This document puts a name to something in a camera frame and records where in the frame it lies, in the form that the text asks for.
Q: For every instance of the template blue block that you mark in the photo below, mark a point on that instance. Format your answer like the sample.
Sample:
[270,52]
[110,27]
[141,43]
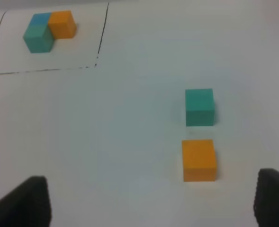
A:
[40,19]

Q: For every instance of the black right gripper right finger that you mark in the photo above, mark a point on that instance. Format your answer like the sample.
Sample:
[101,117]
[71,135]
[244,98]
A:
[266,200]

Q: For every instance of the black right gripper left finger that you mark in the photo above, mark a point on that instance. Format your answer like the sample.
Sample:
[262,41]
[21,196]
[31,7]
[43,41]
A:
[28,205]

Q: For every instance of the template orange block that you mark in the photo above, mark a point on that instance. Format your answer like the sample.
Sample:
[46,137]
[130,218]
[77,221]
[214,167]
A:
[62,24]

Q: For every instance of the template green block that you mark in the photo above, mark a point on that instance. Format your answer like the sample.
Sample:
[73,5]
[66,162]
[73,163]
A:
[38,38]

